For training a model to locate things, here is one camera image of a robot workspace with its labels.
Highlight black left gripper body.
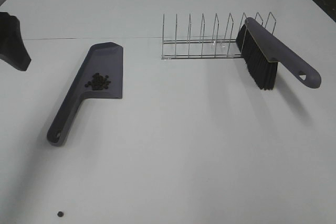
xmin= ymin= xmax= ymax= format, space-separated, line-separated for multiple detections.
xmin=1 ymin=12 xmax=31 ymax=71

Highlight grey plastic dustpan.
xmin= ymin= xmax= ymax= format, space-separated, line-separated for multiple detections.
xmin=47 ymin=42 xmax=123 ymax=146

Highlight pile of coffee beans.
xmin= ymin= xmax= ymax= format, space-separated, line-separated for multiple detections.
xmin=85 ymin=72 xmax=111 ymax=91

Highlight grey brush black bristles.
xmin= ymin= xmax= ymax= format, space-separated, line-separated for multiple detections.
xmin=236 ymin=17 xmax=322 ymax=90

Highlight metal wire rack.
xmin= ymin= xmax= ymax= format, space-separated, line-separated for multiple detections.
xmin=160 ymin=11 xmax=276 ymax=61

